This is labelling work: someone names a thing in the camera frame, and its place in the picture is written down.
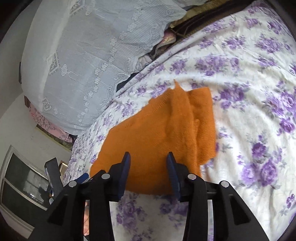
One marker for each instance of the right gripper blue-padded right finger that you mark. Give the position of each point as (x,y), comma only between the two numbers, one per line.
(188,187)

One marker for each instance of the pink floral curtain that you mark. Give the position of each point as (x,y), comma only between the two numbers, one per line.
(46,125)

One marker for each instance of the dark woven bed mat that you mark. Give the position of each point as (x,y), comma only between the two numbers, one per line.
(199,17)

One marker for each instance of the white framed window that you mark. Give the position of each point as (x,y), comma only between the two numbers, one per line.
(22,204)

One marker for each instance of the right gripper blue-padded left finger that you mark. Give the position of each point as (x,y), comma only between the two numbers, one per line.
(106,187)

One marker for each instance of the person's left hand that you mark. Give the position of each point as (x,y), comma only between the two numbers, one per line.
(86,219)

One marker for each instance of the purple floral bed sheet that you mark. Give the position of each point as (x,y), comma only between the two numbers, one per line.
(247,59)

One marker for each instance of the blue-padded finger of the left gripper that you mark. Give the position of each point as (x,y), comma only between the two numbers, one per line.
(83,178)

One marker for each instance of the white lace cover cloth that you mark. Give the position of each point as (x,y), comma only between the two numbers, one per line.
(77,52)

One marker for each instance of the orange knitted cat cardigan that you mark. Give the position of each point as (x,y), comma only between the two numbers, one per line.
(179,122)

